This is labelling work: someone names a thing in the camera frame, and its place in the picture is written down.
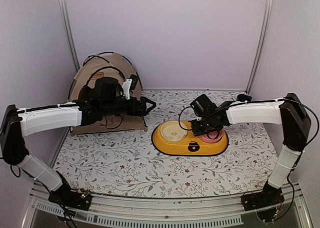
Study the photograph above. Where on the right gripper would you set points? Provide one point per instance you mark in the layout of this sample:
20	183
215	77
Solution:
196	131

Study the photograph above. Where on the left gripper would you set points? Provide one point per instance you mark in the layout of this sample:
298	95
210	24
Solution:
135	111

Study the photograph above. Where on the pink bowl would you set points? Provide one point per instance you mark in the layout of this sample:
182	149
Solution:
212	137

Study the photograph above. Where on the cream paw print bowl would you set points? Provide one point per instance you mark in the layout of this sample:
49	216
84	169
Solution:
173	131

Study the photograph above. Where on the yellow double bowl holder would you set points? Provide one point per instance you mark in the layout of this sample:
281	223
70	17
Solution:
190	146

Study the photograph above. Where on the pink checkered cushion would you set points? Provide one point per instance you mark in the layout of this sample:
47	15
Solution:
109	121

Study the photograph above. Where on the black tent pole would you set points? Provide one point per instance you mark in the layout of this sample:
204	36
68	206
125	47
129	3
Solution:
82	70
123	67

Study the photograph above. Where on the beige pet tent fabric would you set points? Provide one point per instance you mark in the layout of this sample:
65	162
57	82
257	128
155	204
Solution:
128	122

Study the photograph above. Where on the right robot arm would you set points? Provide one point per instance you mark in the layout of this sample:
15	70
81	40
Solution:
288	112

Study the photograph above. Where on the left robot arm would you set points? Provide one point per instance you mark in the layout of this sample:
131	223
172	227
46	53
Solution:
106	98

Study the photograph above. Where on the dark blue cup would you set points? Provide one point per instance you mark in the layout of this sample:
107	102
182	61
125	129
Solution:
243	97

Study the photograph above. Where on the floral table mat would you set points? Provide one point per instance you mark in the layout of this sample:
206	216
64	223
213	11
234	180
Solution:
127	164

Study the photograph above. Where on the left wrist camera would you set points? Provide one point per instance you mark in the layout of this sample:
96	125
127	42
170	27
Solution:
129	85

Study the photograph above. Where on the front aluminium rail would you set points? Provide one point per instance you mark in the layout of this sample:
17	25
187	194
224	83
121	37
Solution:
120	211

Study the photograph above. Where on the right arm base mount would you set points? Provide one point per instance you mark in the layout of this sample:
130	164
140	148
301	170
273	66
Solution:
266	205

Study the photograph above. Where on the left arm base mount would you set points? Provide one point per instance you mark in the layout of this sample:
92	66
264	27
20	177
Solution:
70	198

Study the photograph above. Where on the left aluminium frame post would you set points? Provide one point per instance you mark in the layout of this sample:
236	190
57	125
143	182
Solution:
68	31

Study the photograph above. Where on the aluminium frame post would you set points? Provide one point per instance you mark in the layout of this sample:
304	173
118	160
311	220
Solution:
68	31
261	41

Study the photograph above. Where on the right aluminium frame post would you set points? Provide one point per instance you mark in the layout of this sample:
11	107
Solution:
261	41

